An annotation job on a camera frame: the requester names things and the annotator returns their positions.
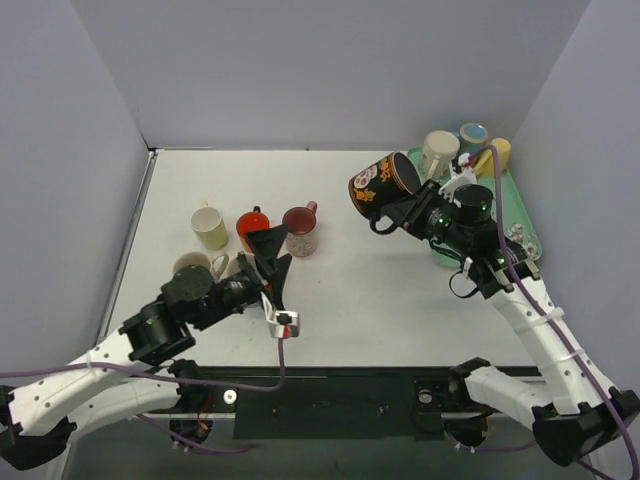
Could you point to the black mug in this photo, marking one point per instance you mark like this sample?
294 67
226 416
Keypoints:
387 181

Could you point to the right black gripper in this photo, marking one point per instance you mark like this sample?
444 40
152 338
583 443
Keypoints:
416 209

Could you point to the blue teal mug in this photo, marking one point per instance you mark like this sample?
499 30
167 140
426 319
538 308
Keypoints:
472 137

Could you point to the green serving tray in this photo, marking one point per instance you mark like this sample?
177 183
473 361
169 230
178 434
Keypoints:
517 224

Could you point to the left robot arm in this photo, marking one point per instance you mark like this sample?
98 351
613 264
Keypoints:
136 369

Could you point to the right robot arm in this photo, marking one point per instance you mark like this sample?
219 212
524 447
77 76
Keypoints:
578 410

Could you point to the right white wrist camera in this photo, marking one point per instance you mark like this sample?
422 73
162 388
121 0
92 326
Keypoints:
461 174

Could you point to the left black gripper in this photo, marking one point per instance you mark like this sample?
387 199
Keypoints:
257 279

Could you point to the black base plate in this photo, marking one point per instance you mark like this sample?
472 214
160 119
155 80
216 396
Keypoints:
344 403

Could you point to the pink patterned mug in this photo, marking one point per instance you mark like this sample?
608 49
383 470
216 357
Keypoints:
301 222

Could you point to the cream floral mug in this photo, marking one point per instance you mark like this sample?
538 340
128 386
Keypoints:
216 265

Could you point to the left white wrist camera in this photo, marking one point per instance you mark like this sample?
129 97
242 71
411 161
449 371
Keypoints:
282 324

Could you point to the orange mug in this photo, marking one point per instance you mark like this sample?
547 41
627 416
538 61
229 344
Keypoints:
251 221

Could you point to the beige mug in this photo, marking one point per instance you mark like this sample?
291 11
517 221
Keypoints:
440 147

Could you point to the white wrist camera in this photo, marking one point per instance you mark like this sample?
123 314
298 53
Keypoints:
461 174
282 324

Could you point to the pale yellow mug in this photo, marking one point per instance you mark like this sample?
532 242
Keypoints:
208 225

